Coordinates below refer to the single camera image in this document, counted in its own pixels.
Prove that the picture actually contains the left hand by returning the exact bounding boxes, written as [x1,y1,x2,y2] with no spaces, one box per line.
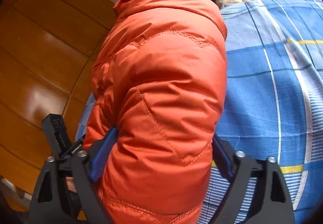
[65,177,77,193]

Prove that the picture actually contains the orange puffer down jacket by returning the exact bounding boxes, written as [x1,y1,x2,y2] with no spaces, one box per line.
[83,0,227,223]

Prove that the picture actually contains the blue plaid bed sheet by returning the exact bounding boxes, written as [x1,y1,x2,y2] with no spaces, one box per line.
[74,0,323,224]

